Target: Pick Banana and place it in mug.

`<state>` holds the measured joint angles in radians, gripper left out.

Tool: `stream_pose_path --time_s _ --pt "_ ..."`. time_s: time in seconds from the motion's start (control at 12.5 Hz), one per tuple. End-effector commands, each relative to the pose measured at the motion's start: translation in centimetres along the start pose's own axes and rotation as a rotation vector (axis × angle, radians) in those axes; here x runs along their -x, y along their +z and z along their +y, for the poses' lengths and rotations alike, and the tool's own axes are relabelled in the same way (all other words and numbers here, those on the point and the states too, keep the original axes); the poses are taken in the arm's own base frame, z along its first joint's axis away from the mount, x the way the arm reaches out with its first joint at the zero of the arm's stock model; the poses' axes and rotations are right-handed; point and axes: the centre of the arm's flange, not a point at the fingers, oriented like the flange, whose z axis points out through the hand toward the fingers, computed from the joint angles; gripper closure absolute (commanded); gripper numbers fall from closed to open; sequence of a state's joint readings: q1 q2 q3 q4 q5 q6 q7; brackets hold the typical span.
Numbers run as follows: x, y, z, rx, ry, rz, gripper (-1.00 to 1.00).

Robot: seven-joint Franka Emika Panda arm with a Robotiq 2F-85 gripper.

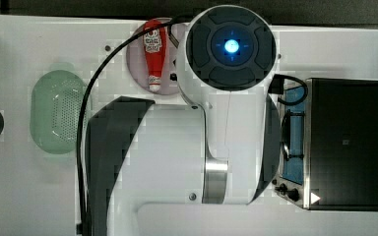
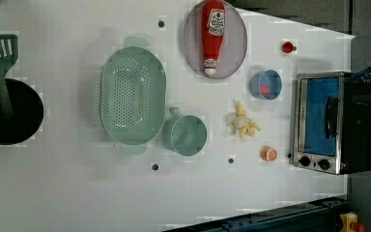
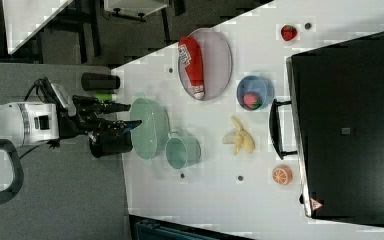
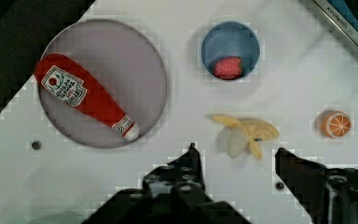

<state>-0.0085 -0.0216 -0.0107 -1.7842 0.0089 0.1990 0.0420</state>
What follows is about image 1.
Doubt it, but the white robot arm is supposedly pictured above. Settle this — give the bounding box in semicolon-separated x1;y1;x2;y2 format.
84;5;281;236

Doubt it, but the grey round plate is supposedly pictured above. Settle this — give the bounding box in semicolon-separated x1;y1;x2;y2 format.
126;25;186;95

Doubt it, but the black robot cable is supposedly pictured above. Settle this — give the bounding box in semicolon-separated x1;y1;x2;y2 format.
76;14;195;236

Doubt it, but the red ketchup bottle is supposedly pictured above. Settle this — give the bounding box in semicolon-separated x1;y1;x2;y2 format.
143;28;167;92

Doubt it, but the green perforated colander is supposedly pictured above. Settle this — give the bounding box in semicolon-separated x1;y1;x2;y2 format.
30;70;86;154

